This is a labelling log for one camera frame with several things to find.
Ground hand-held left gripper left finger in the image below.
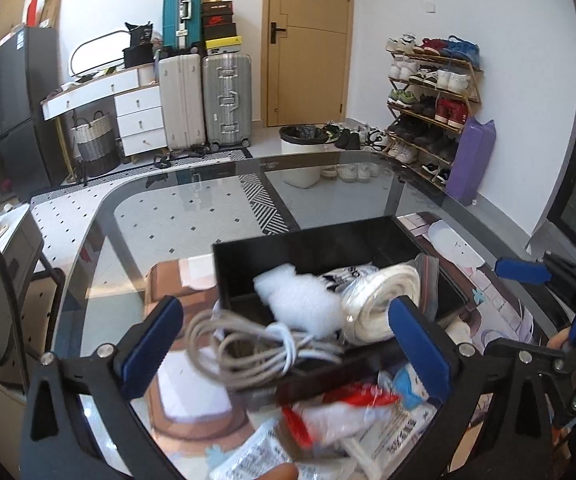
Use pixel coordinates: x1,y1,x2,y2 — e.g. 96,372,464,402
20,296,199,480

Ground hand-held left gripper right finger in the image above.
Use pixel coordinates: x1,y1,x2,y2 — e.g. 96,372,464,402
387,295,554,480

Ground small blue white packet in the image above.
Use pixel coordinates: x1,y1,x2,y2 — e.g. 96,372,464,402
380,362,436,403

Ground white rope coil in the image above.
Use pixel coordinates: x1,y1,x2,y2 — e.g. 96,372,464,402
340,252,441,346

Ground white printed sachet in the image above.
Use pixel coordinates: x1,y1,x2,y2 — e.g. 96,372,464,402
210,402,444,480

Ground red white plastic packet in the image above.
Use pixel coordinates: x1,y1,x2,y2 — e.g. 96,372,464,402
278,380,401,456

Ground white charging cable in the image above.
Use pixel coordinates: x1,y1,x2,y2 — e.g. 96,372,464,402
185,307,349,391

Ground white shoelaces with black label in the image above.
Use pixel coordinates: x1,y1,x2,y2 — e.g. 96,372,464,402
317,261,376,293

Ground black cardboard box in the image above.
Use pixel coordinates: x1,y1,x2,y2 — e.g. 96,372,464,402
212,215,474,401

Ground white bubble wrap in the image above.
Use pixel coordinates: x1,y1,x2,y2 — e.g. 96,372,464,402
253,262,346,338

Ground person's right hand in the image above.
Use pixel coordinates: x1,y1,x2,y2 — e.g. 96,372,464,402
548,329,575,352

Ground person's left hand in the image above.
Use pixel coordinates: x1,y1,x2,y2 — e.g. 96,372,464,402
259,462,300,480

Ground white round coaster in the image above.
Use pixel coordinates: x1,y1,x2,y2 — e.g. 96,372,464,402
427,220,486,268

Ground purple bag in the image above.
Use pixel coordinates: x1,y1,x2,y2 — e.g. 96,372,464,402
444,116,496,206

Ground grey side cabinet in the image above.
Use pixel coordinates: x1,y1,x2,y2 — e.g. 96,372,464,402
0,205,66,366

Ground rows of racked shoes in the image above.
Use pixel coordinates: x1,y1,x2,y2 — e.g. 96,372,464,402
385,34,481,186

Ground woven laundry basket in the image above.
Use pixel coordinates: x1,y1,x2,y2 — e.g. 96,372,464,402
70,110,121,177

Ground group of loose shoes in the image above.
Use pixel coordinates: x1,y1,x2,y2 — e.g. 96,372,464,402
320,121,399,181

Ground white trash bin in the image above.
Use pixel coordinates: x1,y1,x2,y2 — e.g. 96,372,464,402
279,124,330,188

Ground white dresser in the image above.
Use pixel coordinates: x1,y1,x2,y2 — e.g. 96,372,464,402
40,62,164,158

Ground white suitcase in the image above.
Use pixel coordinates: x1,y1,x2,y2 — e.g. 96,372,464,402
158,52,208,151

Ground silver suitcase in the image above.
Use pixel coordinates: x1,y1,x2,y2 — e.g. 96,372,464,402
201,52,254,150

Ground dark grey refrigerator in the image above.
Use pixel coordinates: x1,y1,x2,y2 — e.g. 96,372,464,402
0,26,61,196

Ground wooden door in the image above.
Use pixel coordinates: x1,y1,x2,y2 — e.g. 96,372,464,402
260,0,356,128

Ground oval mirror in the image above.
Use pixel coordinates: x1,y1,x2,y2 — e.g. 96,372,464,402
69,30,134,76

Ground black bag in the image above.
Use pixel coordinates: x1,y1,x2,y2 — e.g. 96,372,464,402
122,21,158,68

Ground white yellow shoe box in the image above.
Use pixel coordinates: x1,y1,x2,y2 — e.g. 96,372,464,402
205,36,244,56

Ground teal suitcase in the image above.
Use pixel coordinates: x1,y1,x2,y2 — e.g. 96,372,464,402
162,0,205,56

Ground brown cardboard box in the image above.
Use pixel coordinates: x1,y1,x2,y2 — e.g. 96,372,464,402
40,0,63,30

